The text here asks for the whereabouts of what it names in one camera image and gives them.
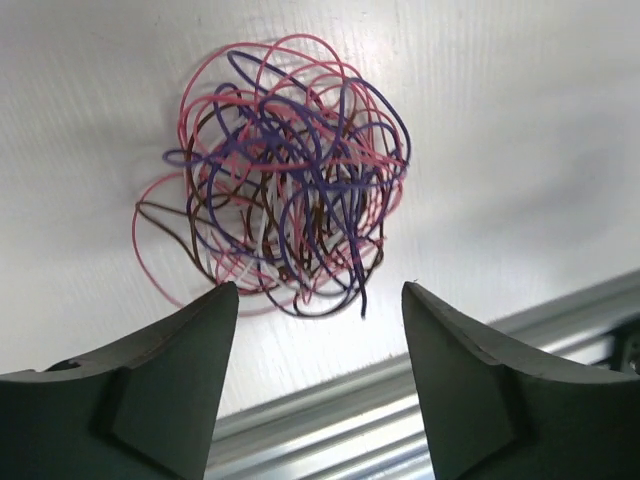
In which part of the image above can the aluminium mounting rail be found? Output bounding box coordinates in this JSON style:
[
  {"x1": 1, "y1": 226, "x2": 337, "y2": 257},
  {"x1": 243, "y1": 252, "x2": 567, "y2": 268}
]
[{"x1": 204, "y1": 272, "x2": 639, "y2": 479}]

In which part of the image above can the bundle of thin wires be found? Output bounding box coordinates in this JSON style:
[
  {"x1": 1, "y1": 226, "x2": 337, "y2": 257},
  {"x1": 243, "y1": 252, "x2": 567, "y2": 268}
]
[{"x1": 131, "y1": 33, "x2": 413, "y2": 320}]

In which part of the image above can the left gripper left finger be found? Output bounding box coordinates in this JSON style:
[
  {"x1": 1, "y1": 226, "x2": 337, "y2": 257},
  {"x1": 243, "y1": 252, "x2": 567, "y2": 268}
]
[{"x1": 1, "y1": 283, "x2": 239, "y2": 479}]

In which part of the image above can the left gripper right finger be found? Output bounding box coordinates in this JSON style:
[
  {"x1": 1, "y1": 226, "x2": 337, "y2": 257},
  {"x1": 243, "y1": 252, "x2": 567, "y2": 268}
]
[{"x1": 402, "y1": 282, "x2": 639, "y2": 479}]

